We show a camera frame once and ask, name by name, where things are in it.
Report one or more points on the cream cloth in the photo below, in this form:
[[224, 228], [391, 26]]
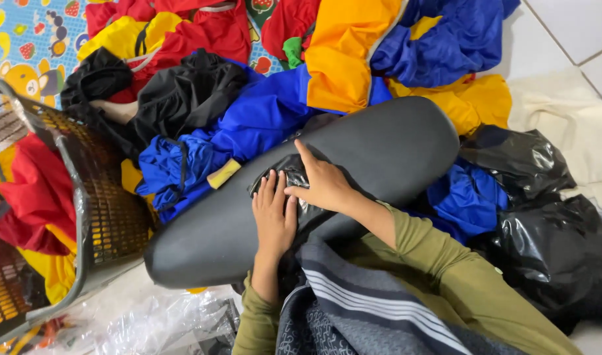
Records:
[[567, 123]]

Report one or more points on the black leather seat cushion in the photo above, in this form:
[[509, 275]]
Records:
[[380, 148]]

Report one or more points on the yellow crumpled garment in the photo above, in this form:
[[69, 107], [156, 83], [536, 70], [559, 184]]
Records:
[[473, 101]]

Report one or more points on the red and yellow garment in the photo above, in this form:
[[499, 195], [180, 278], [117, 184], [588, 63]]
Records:
[[34, 197]]

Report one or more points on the small blue garment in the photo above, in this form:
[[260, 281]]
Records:
[[469, 197]]

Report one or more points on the yellow fabric tab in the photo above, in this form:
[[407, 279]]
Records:
[[224, 173]]

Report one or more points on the clear plastic bag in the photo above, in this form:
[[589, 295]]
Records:
[[148, 320]]

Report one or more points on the green cloth piece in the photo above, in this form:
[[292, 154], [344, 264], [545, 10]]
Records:
[[293, 52]]

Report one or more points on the person's left hand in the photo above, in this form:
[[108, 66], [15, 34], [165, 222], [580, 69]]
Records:
[[274, 222]]

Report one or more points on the orange garment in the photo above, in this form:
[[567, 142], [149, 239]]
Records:
[[345, 54]]

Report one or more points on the large blue garment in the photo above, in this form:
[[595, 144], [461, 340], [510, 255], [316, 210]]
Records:
[[261, 118]]

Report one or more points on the red garment with white trim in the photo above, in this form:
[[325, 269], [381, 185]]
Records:
[[212, 34]]

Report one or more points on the colourful cartoon play mat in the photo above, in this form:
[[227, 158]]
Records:
[[29, 44]]

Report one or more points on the large black plastic bag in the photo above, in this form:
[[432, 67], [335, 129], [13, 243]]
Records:
[[552, 236]]

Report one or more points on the grey plastic laundry basket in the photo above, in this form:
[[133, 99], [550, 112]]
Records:
[[108, 207]]

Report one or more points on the dark blue crumpled garment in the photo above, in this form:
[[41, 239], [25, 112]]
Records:
[[444, 39]]

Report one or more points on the grey striped scarf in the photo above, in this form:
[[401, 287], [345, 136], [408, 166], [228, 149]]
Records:
[[370, 310]]

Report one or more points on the person's right hand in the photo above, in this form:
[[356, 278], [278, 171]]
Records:
[[328, 187]]

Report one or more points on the brown striped mat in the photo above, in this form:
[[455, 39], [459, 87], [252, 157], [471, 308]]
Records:
[[2, 130]]

